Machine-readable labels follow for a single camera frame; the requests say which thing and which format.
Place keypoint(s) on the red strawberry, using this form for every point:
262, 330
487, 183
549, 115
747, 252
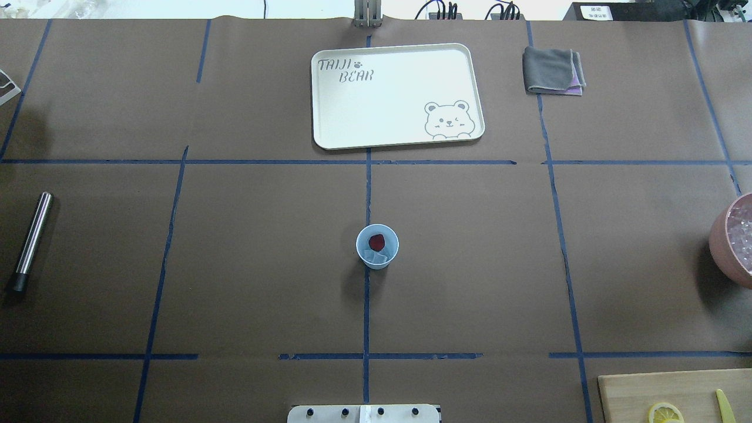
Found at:
377, 242

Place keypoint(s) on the light blue cup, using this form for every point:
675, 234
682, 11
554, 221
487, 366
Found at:
392, 243

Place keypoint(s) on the clear ice cube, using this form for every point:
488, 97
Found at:
374, 257

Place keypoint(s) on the steel muddler black tip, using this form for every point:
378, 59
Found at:
20, 277

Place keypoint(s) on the pink bowl of ice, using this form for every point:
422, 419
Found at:
730, 241

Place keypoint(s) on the white cup rack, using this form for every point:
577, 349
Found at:
9, 88

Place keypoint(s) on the cream bear tray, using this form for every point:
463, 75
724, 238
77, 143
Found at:
395, 96

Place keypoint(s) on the grey folded cloth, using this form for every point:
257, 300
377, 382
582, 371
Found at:
553, 72

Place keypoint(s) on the wooden cutting board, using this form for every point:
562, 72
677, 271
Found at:
628, 397

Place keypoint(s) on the lemon slices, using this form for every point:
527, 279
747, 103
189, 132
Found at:
663, 412

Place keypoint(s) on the yellow plastic knife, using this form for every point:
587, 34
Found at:
726, 413

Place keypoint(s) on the aluminium frame post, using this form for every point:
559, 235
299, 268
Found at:
368, 13

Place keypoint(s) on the white pedestal column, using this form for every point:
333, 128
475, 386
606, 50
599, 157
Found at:
365, 413

